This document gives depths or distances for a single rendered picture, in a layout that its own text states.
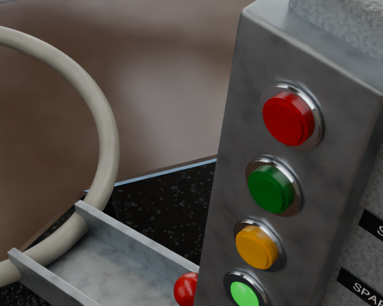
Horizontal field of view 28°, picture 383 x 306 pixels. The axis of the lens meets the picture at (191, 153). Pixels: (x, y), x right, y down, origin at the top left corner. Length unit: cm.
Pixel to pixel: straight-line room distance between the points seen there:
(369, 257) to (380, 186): 5
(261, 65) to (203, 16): 255
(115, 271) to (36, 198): 129
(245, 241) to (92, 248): 59
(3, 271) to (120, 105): 158
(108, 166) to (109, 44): 170
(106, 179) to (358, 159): 73
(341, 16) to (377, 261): 14
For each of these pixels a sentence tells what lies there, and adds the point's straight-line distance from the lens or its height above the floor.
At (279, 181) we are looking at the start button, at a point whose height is 143.
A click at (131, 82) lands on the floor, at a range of 259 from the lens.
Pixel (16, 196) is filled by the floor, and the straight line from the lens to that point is 225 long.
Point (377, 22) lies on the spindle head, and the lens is 33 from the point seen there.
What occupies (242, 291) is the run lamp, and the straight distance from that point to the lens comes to 47.
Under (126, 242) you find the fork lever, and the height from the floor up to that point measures 94.
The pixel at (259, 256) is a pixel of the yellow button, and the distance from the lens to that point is 43.
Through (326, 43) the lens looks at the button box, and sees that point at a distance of 34.
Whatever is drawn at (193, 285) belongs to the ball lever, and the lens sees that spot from 64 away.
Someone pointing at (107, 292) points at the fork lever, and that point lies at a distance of 95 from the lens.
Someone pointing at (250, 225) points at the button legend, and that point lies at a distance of 43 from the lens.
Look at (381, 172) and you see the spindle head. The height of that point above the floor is 146.
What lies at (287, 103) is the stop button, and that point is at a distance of 35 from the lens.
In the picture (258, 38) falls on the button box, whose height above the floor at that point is 150.
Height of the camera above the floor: 172
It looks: 46 degrees down
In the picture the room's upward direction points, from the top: 7 degrees clockwise
